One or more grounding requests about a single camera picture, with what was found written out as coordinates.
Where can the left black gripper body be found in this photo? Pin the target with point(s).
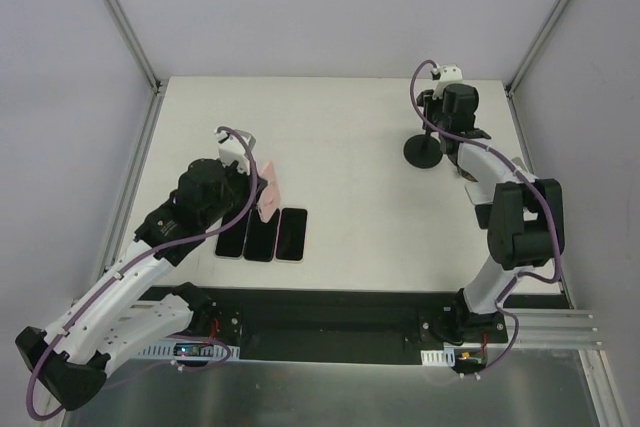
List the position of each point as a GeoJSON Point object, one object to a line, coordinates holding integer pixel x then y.
{"type": "Point", "coordinates": [248, 192]}

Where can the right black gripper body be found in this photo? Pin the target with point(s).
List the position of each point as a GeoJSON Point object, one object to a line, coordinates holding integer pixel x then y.
{"type": "Point", "coordinates": [430, 104]}

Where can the pink phone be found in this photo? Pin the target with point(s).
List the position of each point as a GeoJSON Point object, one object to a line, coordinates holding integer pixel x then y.
{"type": "Point", "coordinates": [267, 211]}

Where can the black clamp tripod stand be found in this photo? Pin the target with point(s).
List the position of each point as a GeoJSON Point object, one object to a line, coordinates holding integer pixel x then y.
{"type": "Point", "coordinates": [423, 150]}

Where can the blue-edged black phone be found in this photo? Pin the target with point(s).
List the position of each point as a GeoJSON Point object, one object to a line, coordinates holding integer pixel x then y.
{"type": "Point", "coordinates": [230, 243]}

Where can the cream-edged black phone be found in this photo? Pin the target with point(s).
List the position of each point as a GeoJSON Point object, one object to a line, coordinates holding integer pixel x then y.
{"type": "Point", "coordinates": [291, 235]}

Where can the white metal phone stand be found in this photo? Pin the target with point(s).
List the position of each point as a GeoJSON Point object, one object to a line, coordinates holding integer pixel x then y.
{"type": "Point", "coordinates": [477, 194]}

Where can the black folding phone stand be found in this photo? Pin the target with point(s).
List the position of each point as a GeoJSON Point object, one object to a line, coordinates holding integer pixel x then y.
{"type": "Point", "coordinates": [483, 214]}

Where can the round brown phone stand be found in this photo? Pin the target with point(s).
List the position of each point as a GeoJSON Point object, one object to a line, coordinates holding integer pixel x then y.
{"type": "Point", "coordinates": [465, 174]}

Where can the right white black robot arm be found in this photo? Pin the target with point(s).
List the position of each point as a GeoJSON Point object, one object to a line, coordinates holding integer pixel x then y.
{"type": "Point", "coordinates": [521, 214]}

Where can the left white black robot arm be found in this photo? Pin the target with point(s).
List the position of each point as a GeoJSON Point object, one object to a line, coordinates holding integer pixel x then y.
{"type": "Point", "coordinates": [73, 357]}

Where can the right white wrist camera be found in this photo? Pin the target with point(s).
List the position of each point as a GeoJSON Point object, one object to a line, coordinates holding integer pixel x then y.
{"type": "Point", "coordinates": [443, 76]}

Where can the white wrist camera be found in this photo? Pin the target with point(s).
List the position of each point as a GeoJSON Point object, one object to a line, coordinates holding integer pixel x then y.
{"type": "Point", "coordinates": [231, 151]}
{"type": "Point", "coordinates": [443, 76]}

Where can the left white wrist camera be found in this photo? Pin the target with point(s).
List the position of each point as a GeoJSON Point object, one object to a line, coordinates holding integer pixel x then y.
{"type": "Point", "coordinates": [231, 151]}

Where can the right aluminium frame post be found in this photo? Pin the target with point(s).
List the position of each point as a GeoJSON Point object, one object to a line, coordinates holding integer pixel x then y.
{"type": "Point", "coordinates": [540, 39]}

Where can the aluminium frame post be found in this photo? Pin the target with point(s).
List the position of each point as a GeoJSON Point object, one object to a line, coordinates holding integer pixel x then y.
{"type": "Point", "coordinates": [540, 39]}
{"type": "Point", "coordinates": [133, 44]}

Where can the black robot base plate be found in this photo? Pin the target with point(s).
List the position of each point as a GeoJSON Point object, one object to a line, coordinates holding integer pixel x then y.
{"type": "Point", "coordinates": [354, 327]}

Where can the left white cable duct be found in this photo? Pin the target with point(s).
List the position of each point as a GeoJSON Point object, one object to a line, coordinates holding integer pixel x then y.
{"type": "Point", "coordinates": [174, 349]}

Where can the white cable duct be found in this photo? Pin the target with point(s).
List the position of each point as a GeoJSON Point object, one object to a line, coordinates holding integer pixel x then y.
{"type": "Point", "coordinates": [174, 349]}
{"type": "Point", "coordinates": [438, 358]}

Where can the left aluminium frame post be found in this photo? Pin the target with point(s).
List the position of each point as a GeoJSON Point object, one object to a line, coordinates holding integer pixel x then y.
{"type": "Point", "coordinates": [133, 44]}

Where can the right white cable duct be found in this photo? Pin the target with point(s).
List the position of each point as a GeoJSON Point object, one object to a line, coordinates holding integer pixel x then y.
{"type": "Point", "coordinates": [438, 358]}

